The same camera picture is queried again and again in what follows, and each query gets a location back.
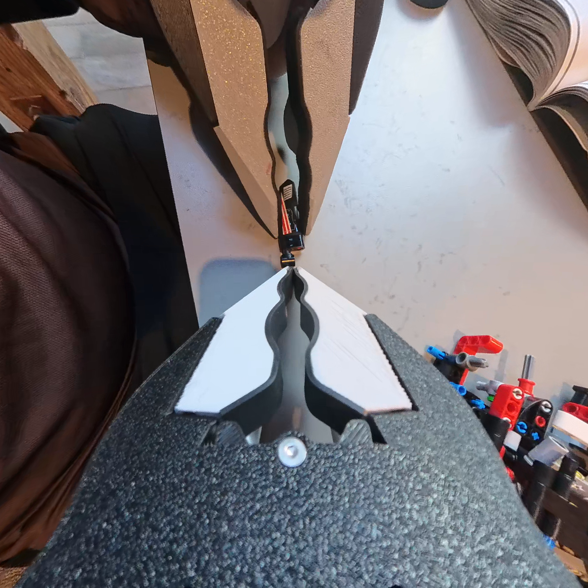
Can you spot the black rubber toy tyre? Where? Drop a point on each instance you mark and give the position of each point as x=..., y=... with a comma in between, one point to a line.
x=427, y=2

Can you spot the small black toy connector pin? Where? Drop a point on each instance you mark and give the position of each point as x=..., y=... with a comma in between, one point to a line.
x=288, y=262

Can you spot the open instruction booklet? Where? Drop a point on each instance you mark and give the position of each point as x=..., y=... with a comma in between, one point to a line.
x=528, y=36

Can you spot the partly built toy brick car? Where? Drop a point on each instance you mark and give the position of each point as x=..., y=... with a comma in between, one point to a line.
x=528, y=413

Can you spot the grey desk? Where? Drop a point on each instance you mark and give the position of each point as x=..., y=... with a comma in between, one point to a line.
x=436, y=206

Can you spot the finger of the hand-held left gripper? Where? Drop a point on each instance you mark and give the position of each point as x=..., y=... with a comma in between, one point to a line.
x=234, y=69
x=328, y=69

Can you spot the person's brown shirt torso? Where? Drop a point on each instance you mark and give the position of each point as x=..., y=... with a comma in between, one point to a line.
x=55, y=321

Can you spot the person's left forearm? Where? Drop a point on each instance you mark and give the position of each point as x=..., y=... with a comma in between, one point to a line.
x=115, y=11

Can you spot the black garment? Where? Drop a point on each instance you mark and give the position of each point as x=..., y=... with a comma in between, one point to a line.
x=119, y=206

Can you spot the black striped toy brick panel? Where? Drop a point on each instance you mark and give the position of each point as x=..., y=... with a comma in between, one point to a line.
x=290, y=239

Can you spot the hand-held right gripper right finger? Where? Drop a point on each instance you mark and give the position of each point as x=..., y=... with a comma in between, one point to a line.
x=358, y=367

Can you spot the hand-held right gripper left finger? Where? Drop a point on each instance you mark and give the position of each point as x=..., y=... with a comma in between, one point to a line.
x=234, y=367

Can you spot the wooden plank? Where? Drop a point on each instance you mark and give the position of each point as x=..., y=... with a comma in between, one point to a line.
x=36, y=78

